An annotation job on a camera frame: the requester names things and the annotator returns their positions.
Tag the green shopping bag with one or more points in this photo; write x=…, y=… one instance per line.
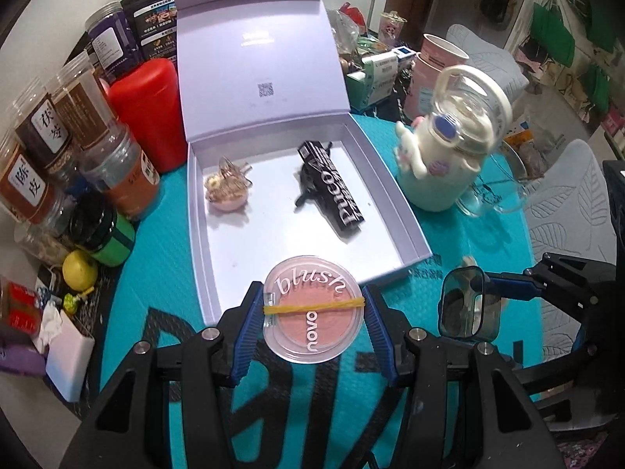
x=605, y=19
x=551, y=34

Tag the yellow lemon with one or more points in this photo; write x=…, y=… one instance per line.
x=80, y=271

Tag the black white lettered cosmetic box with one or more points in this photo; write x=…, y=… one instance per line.
x=337, y=195

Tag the clear hair clip gold flower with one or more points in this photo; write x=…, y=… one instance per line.
x=227, y=183

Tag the red packet in bag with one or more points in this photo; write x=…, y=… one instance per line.
x=352, y=13

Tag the clear jar orange label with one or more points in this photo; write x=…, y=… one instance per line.
x=127, y=180

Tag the purple pouch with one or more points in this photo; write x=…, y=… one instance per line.
x=22, y=361

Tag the grey quilted chair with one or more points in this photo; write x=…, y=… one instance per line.
x=571, y=205
x=493, y=68

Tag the crumpled white tissue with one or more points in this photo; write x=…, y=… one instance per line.
x=49, y=325

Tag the black snack bag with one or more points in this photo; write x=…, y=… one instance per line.
x=151, y=24

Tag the red flat packet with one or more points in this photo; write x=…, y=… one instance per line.
x=19, y=308

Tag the purple label plastic jar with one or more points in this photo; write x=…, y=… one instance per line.
x=114, y=39

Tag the clear plastic bag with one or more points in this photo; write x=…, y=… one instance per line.
x=344, y=44

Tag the clear glass mug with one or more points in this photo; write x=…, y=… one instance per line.
x=488, y=202

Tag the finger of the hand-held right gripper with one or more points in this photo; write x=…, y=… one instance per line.
x=512, y=288

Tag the round clear blush compact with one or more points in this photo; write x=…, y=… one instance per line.
x=312, y=332

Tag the orange packet in plastic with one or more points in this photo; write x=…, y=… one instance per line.
x=522, y=137

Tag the small green yellow candy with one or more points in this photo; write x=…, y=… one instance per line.
x=73, y=303

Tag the printed glass cup with lid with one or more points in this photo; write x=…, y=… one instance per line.
x=393, y=24

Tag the green snack packets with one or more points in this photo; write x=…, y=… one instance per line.
x=371, y=45

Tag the clear jar white label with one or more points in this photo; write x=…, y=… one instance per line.
x=46, y=129
x=29, y=185

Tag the small clear jar beige contents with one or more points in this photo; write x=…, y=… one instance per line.
x=41, y=246

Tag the cream cartoon water bottle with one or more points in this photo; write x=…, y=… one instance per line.
x=429, y=185

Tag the pink paper cup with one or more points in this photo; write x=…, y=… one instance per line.
x=447, y=51
x=425, y=93

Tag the yellow rubber band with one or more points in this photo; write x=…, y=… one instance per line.
x=302, y=308

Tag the pink round compact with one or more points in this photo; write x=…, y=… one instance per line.
x=229, y=203

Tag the red plastic canister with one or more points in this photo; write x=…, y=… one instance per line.
x=146, y=112

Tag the blue tinted square case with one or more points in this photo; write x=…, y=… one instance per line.
x=464, y=312

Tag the lilac gift box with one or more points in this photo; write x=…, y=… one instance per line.
x=273, y=49

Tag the white plastic box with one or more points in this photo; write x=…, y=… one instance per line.
x=68, y=356

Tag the teal foam mat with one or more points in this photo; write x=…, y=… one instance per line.
x=161, y=254

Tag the green white medicine box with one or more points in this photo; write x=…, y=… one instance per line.
x=376, y=83

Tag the clear jar gold striped label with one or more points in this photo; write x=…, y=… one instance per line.
x=85, y=102

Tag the green jar black lid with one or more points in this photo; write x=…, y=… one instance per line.
x=114, y=244

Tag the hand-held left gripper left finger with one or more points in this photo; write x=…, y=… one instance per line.
x=244, y=339

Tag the blue white small box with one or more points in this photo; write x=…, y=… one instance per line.
x=405, y=54

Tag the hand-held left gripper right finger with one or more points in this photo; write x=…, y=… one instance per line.
x=378, y=334

